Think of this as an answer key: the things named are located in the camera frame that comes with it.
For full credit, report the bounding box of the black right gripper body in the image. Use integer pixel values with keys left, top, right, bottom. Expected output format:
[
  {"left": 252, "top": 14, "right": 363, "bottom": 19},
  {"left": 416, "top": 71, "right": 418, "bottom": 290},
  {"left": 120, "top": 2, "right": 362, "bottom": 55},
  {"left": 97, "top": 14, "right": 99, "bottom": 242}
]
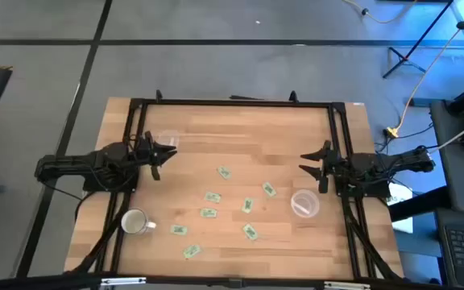
[{"left": 317, "top": 149, "right": 344, "bottom": 194}]

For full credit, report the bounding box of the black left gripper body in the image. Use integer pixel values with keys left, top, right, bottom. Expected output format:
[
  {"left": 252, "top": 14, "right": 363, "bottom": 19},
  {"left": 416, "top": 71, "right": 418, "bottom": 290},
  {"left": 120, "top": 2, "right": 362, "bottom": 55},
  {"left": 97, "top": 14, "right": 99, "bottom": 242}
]
[{"left": 134, "top": 130, "right": 163, "bottom": 182}]

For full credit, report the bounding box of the clear plastic container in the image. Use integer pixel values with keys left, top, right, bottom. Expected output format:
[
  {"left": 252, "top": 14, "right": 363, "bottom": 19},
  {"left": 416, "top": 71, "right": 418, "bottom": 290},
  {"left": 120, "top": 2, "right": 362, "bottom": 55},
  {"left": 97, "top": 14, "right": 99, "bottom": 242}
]
[
  {"left": 290, "top": 188, "right": 321, "bottom": 219},
  {"left": 157, "top": 129, "right": 181, "bottom": 149}
]

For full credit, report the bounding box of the white ceramic mug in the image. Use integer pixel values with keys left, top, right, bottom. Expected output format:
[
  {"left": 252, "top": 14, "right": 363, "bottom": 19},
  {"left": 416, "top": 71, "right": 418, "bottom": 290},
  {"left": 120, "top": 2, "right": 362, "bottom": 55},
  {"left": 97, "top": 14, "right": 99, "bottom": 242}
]
[{"left": 120, "top": 208, "right": 157, "bottom": 236}]

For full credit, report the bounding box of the white paper sheet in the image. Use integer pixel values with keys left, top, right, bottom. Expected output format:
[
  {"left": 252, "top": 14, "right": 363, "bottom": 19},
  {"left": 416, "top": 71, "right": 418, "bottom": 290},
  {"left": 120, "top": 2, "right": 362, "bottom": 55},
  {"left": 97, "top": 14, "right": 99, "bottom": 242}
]
[{"left": 384, "top": 182, "right": 415, "bottom": 234}]

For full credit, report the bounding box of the dark grey desk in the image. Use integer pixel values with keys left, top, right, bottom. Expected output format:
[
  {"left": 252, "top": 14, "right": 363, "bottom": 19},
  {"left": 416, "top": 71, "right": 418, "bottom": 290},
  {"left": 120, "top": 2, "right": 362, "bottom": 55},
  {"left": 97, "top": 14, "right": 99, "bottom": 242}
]
[{"left": 429, "top": 99, "right": 464, "bottom": 215}]

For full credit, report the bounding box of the black tripod stand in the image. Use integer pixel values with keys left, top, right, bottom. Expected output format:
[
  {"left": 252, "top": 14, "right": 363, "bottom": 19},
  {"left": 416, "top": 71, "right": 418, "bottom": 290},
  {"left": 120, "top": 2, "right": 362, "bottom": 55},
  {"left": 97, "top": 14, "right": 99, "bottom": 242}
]
[{"left": 382, "top": 0, "right": 455, "bottom": 80}]

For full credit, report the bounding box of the black aluminium table frame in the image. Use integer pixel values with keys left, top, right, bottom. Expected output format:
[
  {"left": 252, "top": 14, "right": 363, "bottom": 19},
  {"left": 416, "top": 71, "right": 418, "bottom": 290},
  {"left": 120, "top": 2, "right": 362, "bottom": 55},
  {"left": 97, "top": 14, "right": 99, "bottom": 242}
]
[{"left": 64, "top": 89, "right": 405, "bottom": 284}]

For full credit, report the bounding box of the silver metal bracket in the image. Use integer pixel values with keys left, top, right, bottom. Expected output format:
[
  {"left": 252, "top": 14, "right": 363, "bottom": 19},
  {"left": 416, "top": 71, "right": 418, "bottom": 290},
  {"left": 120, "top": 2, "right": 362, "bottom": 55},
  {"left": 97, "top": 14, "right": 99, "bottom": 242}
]
[
  {"left": 323, "top": 280, "right": 372, "bottom": 290},
  {"left": 100, "top": 276, "right": 147, "bottom": 288}
]

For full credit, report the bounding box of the white cable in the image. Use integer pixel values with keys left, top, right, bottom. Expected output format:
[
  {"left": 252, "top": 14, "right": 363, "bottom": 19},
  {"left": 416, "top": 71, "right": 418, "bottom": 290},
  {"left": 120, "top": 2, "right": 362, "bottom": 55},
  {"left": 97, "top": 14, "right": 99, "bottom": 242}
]
[{"left": 428, "top": 123, "right": 464, "bottom": 155}]

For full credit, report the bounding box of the beige power cable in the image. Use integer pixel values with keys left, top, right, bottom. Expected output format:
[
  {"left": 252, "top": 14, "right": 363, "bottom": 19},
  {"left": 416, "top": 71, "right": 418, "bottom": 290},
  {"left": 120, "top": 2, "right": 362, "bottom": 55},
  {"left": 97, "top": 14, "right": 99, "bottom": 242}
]
[
  {"left": 396, "top": 0, "right": 464, "bottom": 132},
  {"left": 342, "top": 0, "right": 419, "bottom": 25}
]

